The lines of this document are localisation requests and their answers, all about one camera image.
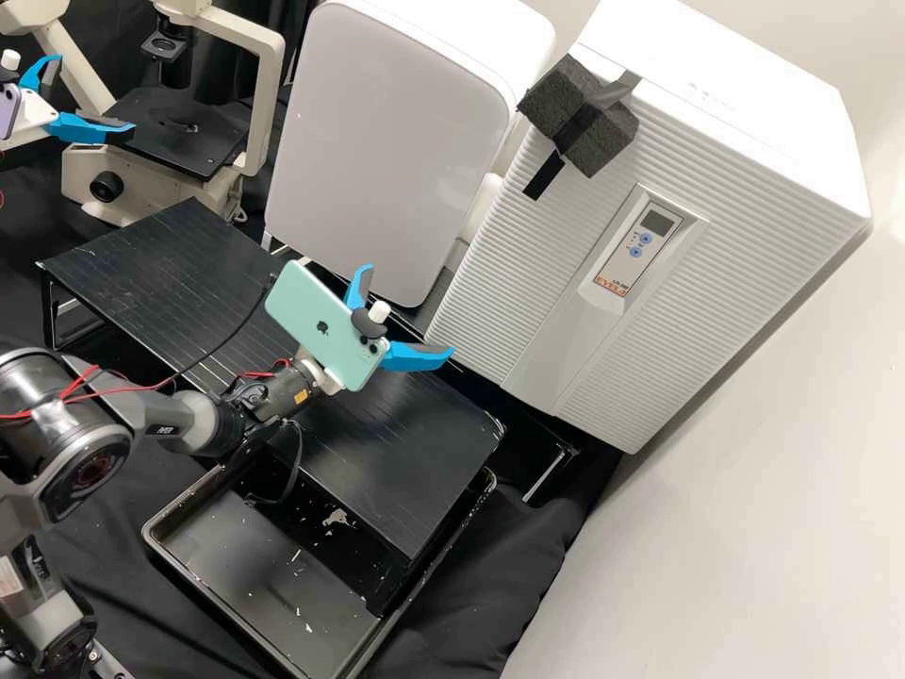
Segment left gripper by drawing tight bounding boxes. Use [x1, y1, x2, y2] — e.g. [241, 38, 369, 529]
[0, 54, 137, 152]

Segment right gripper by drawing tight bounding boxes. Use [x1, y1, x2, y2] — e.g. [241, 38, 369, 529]
[293, 264, 455, 394]

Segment incubator door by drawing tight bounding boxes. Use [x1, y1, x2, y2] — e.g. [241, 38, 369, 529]
[429, 45, 869, 455]

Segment white incubator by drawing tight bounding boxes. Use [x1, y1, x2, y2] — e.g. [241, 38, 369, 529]
[565, 0, 876, 245]

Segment black platform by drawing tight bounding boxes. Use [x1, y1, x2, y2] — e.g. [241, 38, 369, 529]
[173, 356, 507, 618]
[35, 197, 320, 383]
[307, 261, 625, 507]

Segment cream microscope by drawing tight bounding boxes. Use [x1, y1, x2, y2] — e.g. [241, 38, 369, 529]
[58, 0, 288, 219]

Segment white box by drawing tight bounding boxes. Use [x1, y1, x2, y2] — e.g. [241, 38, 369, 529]
[263, 0, 558, 309]

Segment black tray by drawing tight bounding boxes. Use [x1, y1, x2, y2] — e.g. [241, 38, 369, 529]
[140, 459, 501, 679]

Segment left wrist camera phone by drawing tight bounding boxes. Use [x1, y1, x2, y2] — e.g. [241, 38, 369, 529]
[0, 47, 21, 141]

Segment wrist camera phone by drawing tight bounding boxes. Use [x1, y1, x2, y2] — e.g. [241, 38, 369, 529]
[0, 47, 21, 141]
[264, 259, 394, 392]

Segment right wrist camera phone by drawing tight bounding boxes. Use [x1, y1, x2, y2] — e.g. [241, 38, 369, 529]
[264, 259, 394, 392]

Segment black cable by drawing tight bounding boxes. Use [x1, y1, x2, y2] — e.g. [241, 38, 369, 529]
[176, 276, 278, 383]

